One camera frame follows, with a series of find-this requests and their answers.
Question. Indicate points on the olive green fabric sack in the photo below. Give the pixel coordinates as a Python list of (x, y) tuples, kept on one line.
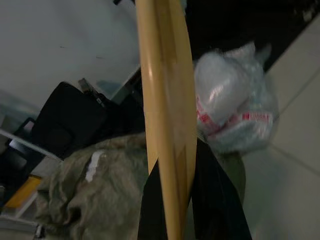
[(95, 190)]

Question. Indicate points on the black office chair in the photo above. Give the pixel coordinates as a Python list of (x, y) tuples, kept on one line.
[(72, 117)]

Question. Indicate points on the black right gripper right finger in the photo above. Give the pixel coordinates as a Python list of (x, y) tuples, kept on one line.
[(215, 197)]

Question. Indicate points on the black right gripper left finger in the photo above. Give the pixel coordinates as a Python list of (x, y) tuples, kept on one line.
[(150, 207)]

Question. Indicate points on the clear plastic bag red print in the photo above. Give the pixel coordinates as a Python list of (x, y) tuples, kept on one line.
[(232, 100)]

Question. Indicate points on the yellow ceramic plate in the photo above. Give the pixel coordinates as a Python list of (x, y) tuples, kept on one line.
[(167, 100)]

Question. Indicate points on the white shelf frame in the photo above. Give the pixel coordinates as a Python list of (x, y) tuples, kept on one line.
[(22, 160)]

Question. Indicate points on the yellow flat box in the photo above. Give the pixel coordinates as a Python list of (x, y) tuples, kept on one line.
[(21, 191)]

